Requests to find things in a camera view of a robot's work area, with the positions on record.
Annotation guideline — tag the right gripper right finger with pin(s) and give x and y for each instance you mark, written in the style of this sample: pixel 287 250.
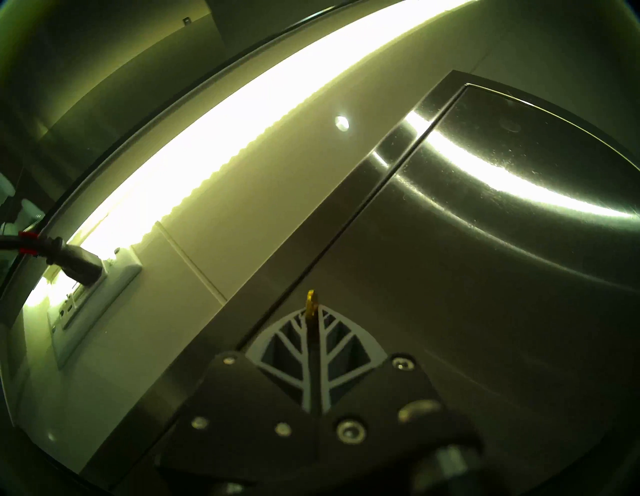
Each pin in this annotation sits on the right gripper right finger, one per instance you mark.
pixel 380 395

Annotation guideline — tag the white wall outlet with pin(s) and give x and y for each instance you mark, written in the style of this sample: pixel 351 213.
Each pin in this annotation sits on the white wall outlet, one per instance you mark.
pixel 85 315

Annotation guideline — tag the stainless steel dispenser cabinet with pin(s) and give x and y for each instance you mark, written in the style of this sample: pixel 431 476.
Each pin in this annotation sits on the stainless steel dispenser cabinet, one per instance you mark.
pixel 280 260

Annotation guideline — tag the vertical light strip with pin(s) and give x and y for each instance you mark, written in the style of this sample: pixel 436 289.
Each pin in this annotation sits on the vertical light strip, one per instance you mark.
pixel 250 115

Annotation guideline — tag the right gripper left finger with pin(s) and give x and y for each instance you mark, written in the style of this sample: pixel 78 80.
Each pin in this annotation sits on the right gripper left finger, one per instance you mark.
pixel 240 410

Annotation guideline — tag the stainless steel dispenser door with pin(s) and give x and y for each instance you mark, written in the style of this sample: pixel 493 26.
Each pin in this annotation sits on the stainless steel dispenser door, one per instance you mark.
pixel 475 300

